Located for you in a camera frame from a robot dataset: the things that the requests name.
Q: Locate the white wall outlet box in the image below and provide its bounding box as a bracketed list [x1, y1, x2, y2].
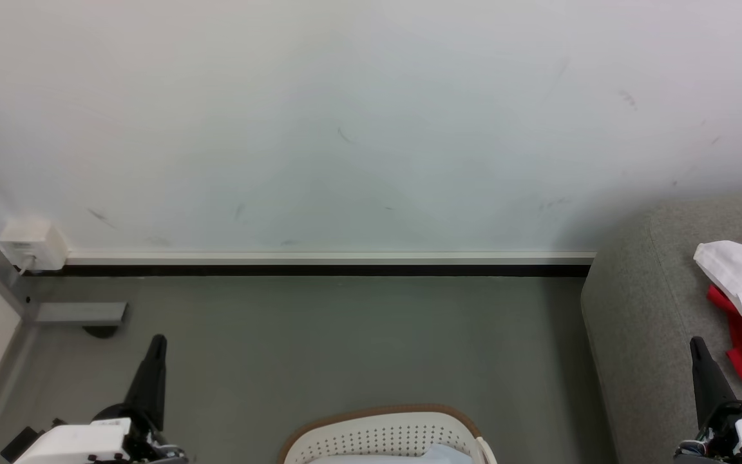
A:
[0, 220, 70, 272]

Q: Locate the grey fabric sofa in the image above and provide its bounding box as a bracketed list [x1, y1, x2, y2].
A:
[580, 193, 742, 464]

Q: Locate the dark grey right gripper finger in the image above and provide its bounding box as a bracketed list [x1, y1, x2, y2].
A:
[689, 336, 737, 429]

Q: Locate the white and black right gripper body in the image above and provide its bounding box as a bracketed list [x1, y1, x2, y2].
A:
[672, 400, 742, 464]

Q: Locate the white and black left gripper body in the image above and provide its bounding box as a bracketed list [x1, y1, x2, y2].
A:
[1, 403, 189, 464]

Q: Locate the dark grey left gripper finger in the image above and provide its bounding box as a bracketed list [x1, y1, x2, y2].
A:
[123, 334, 168, 431]

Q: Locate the light blue clothing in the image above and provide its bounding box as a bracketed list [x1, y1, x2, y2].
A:
[319, 443, 475, 464]

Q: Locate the grey partition foot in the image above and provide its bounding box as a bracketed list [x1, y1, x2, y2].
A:
[33, 301, 129, 340]

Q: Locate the white perforated laundry basket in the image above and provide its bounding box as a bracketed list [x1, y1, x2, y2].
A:
[279, 405, 498, 464]

